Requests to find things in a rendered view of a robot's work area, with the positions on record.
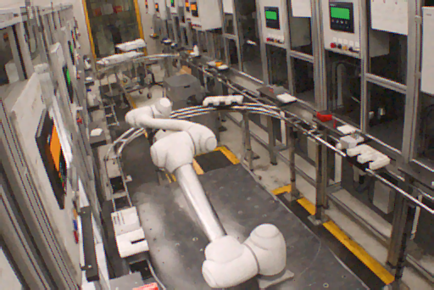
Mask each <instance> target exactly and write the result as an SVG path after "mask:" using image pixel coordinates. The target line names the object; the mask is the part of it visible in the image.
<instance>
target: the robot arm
mask: <svg viewBox="0 0 434 290"><path fill-rule="evenodd" d="M171 106H172V104H171V103H170V101H169V100H168V99H167V98H160V99H159V100H158V101H157V102H156V103H154V104H152V105H149V107H144V108H139V109H134V110H132V111H131V112H129V113H128V114H126V116H125V121H126V124H127V125H128V126H129V127H133V128H136V127H137V128H147V127H148V128H154V129H152V130H151V132H150V134H149V136H148V138H147V140H148V141H149V143H151V144H153V137H154V136H155V134H156V133H157V132H158V131H159V130H160V129H162V131H164V132H165V131H166V130H172V131H179V132H176V133H173V134H170V135H168V136H165V137H162V138H160V139H159V141H157V142H156V143H154V145H153V146H152V147H151V150H150V151H151V157H152V160H153V162H154V163H155V164H156V165H157V166H159V167H160V168H165V169H166V170H167V171H168V172H169V173H170V174H171V175H175V178H176V180H177V182H178V184H179V186H180V189H181V191H182V193H183V196H184V198H185V200H186V203H187V204H188V206H189V209H190V210H191V212H192V215H194V217H195V219H196V222H197V224H198V226H199V228H200V230H201V232H202V234H203V237H204V239H205V241H206V243H207V244H208V245H207V246H206V249H205V255H206V261H204V262H203V266H202V273H203V277H204V279H205V281H206V282H207V283H208V284H209V285H210V286H211V287H215V288H224V287H232V286H235V285H237V284H239V283H241V282H245V281H247V280H248V279H250V278H251V277H253V279H254V280H255V281H256V282H257V283H258V285H259V289H260V290H266V289H267V288H268V287H271V286H273V285H275V284H276V283H279V282H283V281H285V280H287V279H293V278H294V274H293V273H292V271H291V270H290V269H289V268H287V266H286V254H287V250H286V244H285V241H284V238H283V236H282V235H281V233H280V232H279V231H278V228H277V227H276V226H274V225H271V224H268V225H262V226H258V227H256V228H255V229H254V230H253V231H252V233H251V234H250V237H249V238H248V239H247V241H246V242H244V243H242V244H240V243H239V242H238V241H237V240H236V239H235V238H234V237H232V236H228V234H227V232H226V230H225V229H224V227H223V226H222V223H221V221H220V218H219V216H218V215H217V213H216V211H215V209H214V206H213V205H212V203H211V201H210V199H209V196H208V194H207V193H206V191H205V188H204V186H203V183H202V181H201V179H199V177H198V174H197V172H196V171H195V169H194V167H193V156H195V155H198V154H200V153H209V152H212V151H213V150H214V149H215V147H216V139H215V135H214V133H213V132H212V131H211V130H210V129H208V128H207V127H205V126H203V125H199V124H194V123H191V122H187V121H184V120H168V118H169V117H170V111H171Z"/></svg>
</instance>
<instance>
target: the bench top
mask: <svg viewBox="0 0 434 290"><path fill-rule="evenodd" d="M198 177H199V179H201V181H202V183H203V186H204V188H205V191H206V193H207V194H208V196H209V199H210V201H211V203H212V205H213V206H214V209H215V211H216V213H217V215H218V216H219V218H220V221H221V223H222V226H223V227H224V229H225V230H226V232H227V234H228V236H232V237H234V238H235V239H236V240H237V241H238V242H239V243H240V244H242V243H244V242H246V241H247V239H248V238H249V237H250V234H251V233H252V231H253V230H254V229H255V228H256V227H258V226H262V225H268V224H271V225H274V226H276V227H277V228H278V231H279V232H280V233H281V235H282V236H283V238H284V241H285V244H286V250H287V254H286V266H287V268H289V269H290V270H291V271H292V273H293V274H294V278H293V279H287V280H285V281H283V282H279V283H276V284H275V285H273V286H271V287H268V288H267V289H266V290H370V289H369V288H368V287H367V286H365V284H364V283H363V282H362V281H360V279H359V278H358V277H357V276H356V275H355V274H354V273H353V272H352V271H351V270H350V269H349V268H348V267H347V266H346V265H345V264H344V263H343V262H342V261H340V259H339V258H338V257H337V256H335V254H334V253H333V252H332V251H330V250H329V248H328V247H327V246H326V245H325V244H323V243H322V241H321V240H320V239H319V238H318V237H317V236H315V235H314V233H313V232H312V231H311V230H310V229H309V228H308V227H307V226H306V225H305V224H302V223H301V220H300V219H299V218H298V217H297V216H296V215H294V213H293V212H291V211H290V210H289V209H288V208H287V207H286V206H285V205H284V203H283V202H282V201H281V200H280V199H279V198H278V197H277V196H276V195H275V194H274V193H272V192H271V191H270V189H269V188H268V187H267V186H266V185H265V184H264V183H263V182H261V181H260V180H259V179H258V178H257V177H256V176H255V175H254V174H253V173H252V172H251V171H250V170H249V169H248V168H247V167H246V166H244V165H243V164H242V162H238V164H235V165H230V166H227V167H224V168H220V169H218V170H212V171H209V172H206V173H203V174H199V175H198ZM214 180H217V181H214ZM167 186H169V187H167ZM129 196H130V199H131V204H132V207H133V208H134V207H136V212H137V216H138V219H139V221H140V225H141V226H140V228H142V230H143V231H144V235H145V238H144V241H145V240H146V241H147V245H148V249H149V250H148V251H147V255H148V258H149V259H150V262H151V266H152V268H153V271H154V273H155V275H156V277H157V278H158V279H159V280H160V282H161V283H162V284H163V286H164V287H165V289H166V290H260V289H259V285H258V283H257V282H256V281H255V280H254V279H253V277H251V278H250V279H248V280H247V281H245V282H241V283H239V284H237V285H235V286H232V287H224V288H215V287H211V286H210V285H209V284H208V283H207V282H206V281H205V279H204V277H203V273H202V266H203V262H204V261H206V255H205V249H206V246H207V245H208V244H207V243H206V241H205V239H204V237H203V234H202V232H201V230H200V228H199V226H198V224H197V222H196V219H195V217H194V215H192V212H191V210H190V209H189V206H188V204H187V203H186V200H185V198H184V196H183V193H182V191H181V189H180V186H179V184H178V182H177V181H173V182H170V183H167V184H164V185H161V186H157V187H153V188H149V189H147V190H143V191H140V192H135V193H133V194H130V195H129ZM114 204H115V206H116V209H121V208H124V207H126V206H130V205H129V201H128V197H127V195H124V196H121V197H118V198H114ZM102 206H103V211H104V217H105V224H106V230H107V235H108V241H109V247H110V253H111V255H112V260H113V265H114V272H115V275H116V278H118V277H120V276H126V275H129V273H128V270H127V265H126V262H125V258H121V255H120V250H119V249H118V244H117V239H116V235H115V229H114V225H113V221H112V216H111V214H113V213H114V206H113V201H112V199H110V200H108V201H105V202H102ZM137 216H136V217H137ZM343 275H346V277H345V278H344V277H343Z"/></svg>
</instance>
